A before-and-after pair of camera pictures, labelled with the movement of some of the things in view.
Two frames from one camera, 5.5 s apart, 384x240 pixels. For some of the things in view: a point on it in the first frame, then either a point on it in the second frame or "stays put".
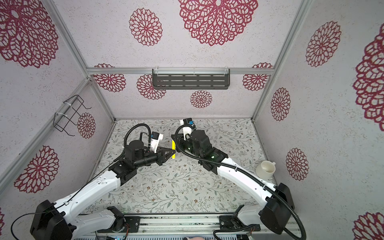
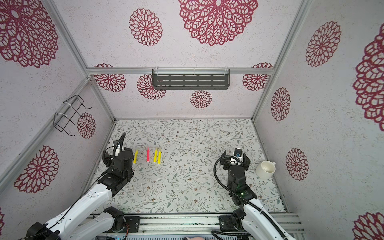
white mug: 266,169 stays put
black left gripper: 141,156 -> 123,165
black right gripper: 183,141 -> 227,161
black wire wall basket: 68,113 stays put
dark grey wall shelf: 191,78 stays put
